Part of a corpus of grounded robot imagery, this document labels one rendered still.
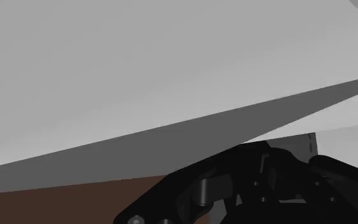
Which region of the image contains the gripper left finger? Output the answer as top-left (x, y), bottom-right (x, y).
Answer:
top-left (113, 141), bottom-right (272, 224)

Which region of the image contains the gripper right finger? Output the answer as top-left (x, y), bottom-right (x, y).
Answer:
top-left (308, 154), bottom-right (358, 224)

